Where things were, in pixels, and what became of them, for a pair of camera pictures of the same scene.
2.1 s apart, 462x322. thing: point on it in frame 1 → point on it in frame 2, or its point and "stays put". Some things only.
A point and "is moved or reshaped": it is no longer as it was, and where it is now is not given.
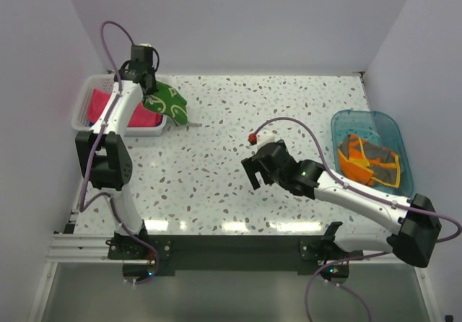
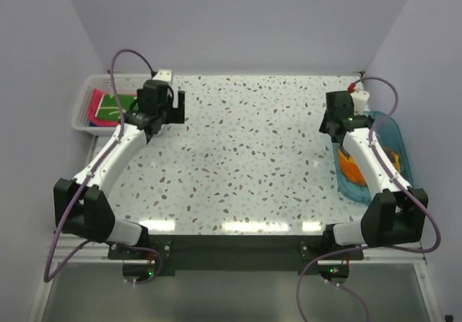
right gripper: (253, 166) → (322, 128)
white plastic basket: (105, 82) stays put
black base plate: (229, 253) stays put
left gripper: (154, 88) → (175, 115)
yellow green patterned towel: (168, 101) is moved or reshaped
